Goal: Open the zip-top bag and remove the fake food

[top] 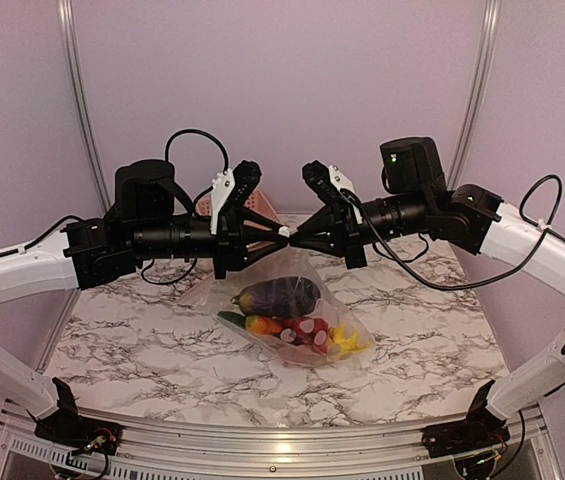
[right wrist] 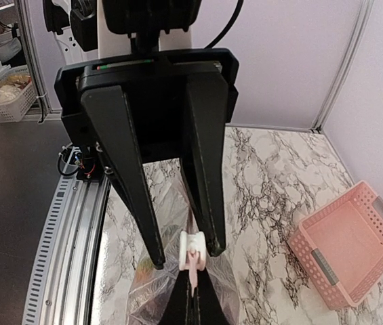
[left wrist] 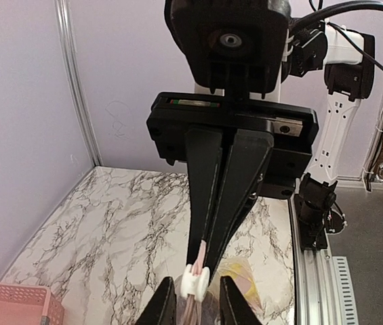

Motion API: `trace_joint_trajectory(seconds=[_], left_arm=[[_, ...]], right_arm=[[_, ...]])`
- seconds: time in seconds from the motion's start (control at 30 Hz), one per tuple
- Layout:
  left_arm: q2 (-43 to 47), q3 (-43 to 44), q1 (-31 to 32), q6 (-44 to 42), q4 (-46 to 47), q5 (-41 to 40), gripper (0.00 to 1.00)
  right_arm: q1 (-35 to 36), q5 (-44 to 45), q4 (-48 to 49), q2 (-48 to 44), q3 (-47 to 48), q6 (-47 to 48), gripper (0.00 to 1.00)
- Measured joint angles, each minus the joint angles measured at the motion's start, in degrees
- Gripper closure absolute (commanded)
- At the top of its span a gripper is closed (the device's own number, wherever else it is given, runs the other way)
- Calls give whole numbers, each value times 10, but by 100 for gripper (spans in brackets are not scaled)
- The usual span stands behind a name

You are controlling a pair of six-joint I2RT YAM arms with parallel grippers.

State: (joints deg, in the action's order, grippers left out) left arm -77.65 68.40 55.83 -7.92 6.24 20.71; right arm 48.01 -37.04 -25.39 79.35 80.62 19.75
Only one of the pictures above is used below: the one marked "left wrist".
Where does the left aluminium frame post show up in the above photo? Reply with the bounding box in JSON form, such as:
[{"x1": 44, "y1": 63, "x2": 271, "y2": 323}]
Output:
[{"x1": 54, "y1": 0, "x2": 103, "y2": 167}]

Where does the clear zip top bag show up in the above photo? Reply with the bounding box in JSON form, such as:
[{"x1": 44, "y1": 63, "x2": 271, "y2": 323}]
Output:
[{"x1": 174, "y1": 241, "x2": 263, "y2": 324}]

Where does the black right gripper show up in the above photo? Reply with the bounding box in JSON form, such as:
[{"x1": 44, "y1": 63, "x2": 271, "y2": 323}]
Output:
[{"x1": 146, "y1": 1, "x2": 318, "y2": 272}]

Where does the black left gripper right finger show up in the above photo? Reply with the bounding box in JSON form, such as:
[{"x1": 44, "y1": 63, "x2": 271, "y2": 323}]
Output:
[{"x1": 220, "y1": 276, "x2": 258, "y2": 325}]

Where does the yellow fake bell pepper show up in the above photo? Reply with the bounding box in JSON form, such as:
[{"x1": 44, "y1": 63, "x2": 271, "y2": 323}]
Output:
[{"x1": 224, "y1": 259, "x2": 262, "y2": 313}]

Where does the pink plastic basket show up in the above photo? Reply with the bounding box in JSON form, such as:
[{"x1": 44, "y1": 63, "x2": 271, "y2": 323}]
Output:
[{"x1": 0, "y1": 282, "x2": 64, "y2": 325}]

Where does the front aluminium rail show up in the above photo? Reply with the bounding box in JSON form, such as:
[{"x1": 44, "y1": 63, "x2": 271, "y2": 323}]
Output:
[{"x1": 287, "y1": 196, "x2": 361, "y2": 325}]

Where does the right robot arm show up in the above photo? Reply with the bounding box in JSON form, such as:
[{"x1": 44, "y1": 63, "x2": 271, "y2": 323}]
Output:
[{"x1": 147, "y1": 1, "x2": 383, "y2": 274}]

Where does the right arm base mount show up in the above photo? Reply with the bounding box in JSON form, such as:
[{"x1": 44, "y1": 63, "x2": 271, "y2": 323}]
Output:
[{"x1": 294, "y1": 173, "x2": 347, "y2": 251}]

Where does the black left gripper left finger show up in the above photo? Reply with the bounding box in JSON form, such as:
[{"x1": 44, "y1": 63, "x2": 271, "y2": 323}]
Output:
[{"x1": 136, "y1": 276, "x2": 177, "y2": 325}]

